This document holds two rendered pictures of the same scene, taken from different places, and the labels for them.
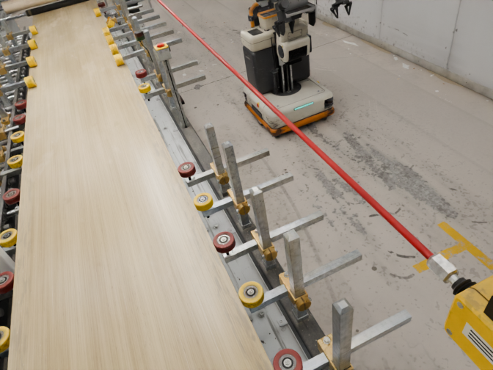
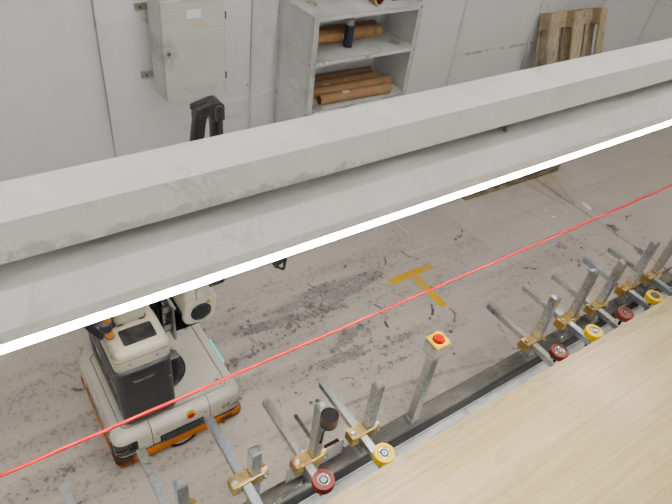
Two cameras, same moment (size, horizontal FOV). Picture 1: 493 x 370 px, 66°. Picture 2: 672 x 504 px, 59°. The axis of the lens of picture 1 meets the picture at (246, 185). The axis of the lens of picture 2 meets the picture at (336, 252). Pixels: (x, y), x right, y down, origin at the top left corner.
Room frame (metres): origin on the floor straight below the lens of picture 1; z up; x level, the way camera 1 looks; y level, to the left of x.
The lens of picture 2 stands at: (3.11, 1.51, 2.84)
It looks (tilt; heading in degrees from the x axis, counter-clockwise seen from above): 40 degrees down; 246
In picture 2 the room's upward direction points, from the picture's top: 8 degrees clockwise
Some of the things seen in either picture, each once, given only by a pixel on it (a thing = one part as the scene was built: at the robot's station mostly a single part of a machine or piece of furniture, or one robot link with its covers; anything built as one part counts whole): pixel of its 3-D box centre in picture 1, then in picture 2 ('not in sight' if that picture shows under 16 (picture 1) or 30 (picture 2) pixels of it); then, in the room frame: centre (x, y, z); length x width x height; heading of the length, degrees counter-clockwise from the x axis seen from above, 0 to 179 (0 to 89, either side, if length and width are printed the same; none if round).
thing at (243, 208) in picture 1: (238, 200); (567, 319); (1.19, 0.05, 0.83); 0.14 x 0.06 x 0.05; 16
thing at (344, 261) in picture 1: (306, 280); (616, 282); (0.74, -0.13, 0.82); 0.43 x 0.03 x 0.04; 106
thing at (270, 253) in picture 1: (263, 244); (596, 306); (0.95, -0.02, 0.81); 0.14 x 0.06 x 0.05; 16
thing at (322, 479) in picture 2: (142, 78); (322, 486); (2.62, 0.57, 0.85); 0.08 x 0.08 x 0.11
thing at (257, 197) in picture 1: (264, 236); (604, 295); (0.93, -0.03, 0.88); 0.04 x 0.04 x 0.48; 16
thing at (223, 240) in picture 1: (226, 248); (621, 319); (0.93, 0.12, 0.85); 0.08 x 0.08 x 0.11
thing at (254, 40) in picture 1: (277, 52); (133, 337); (3.22, -0.50, 0.59); 0.55 x 0.34 x 0.83; 106
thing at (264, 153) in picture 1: (228, 167); (521, 334); (1.46, 0.07, 0.81); 0.43 x 0.03 x 0.04; 106
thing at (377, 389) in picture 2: (166, 84); (369, 420); (2.37, 0.38, 0.89); 0.04 x 0.04 x 0.48; 16
